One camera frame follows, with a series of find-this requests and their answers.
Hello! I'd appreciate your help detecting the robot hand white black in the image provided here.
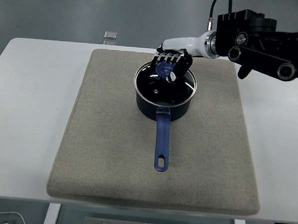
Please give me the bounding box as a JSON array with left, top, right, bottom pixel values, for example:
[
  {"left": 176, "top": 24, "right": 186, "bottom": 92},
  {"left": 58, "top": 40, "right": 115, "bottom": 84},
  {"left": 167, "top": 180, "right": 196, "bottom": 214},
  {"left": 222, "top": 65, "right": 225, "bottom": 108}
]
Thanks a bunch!
[{"left": 152, "top": 29, "right": 210, "bottom": 85}]

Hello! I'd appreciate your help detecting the glass pot lid blue knob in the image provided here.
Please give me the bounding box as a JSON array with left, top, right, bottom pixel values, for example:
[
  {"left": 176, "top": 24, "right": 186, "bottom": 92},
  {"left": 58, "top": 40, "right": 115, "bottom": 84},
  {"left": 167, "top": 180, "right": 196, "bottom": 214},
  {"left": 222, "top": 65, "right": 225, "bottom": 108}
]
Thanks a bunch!
[{"left": 132, "top": 60, "right": 200, "bottom": 108}]

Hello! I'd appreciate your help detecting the small metal floor plate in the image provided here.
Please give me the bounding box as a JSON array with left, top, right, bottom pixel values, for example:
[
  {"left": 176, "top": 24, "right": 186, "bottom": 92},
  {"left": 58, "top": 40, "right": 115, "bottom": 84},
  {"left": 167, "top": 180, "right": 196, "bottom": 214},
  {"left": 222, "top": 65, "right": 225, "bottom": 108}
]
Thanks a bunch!
[{"left": 103, "top": 31, "right": 118, "bottom": 40}]

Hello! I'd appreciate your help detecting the beige fabric mat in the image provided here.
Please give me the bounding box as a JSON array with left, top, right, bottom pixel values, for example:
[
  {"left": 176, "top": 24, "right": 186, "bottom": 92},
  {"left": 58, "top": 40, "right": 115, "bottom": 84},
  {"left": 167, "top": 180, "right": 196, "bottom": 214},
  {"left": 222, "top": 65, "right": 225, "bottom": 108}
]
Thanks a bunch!
[{"left": 45, "top": 46, "right": 269, "bottom": 215}]

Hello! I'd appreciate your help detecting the dark pot with blue handle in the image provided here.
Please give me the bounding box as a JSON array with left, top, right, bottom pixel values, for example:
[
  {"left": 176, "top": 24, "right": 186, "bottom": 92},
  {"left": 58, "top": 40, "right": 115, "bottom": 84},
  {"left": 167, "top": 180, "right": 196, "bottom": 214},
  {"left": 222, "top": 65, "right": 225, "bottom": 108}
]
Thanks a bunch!
[{"left": 130, "top": 76, "right": 198, "bottom": 174}]

